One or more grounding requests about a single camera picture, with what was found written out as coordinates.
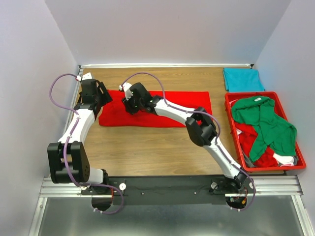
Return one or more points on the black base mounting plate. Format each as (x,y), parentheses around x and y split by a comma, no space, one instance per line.
(171,190)

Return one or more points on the green t-shirt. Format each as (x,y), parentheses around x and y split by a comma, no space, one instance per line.
(273,131)

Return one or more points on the red t-shirt in bin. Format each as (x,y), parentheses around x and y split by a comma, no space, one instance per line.
(247,135)

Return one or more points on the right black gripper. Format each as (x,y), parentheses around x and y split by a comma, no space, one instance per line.
(129,109)

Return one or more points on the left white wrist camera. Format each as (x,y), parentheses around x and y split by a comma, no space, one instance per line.
(86,76)

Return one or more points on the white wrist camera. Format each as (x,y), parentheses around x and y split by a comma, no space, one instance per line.
(86,76)
(125,87)

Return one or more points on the aluminium rail frame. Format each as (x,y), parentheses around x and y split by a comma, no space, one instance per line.
(276,209)

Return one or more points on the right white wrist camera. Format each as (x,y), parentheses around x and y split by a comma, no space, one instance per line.
(125,87)

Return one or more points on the folded blue t-shirt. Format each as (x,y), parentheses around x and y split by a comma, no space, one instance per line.
(242,80)

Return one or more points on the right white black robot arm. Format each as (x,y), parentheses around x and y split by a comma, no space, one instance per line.
(203,130)

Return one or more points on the red t-shirt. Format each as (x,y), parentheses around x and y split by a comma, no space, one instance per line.
(114,113)
(247,135)

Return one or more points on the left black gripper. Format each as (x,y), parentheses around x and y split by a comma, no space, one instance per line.
(106,97)

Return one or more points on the white t-shirt in bin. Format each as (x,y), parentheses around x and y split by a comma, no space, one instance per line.
(284,160)

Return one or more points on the red plastic bin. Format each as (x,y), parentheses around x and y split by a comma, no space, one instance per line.
(247,165)

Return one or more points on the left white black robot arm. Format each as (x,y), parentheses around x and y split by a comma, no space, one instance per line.
(68,160)

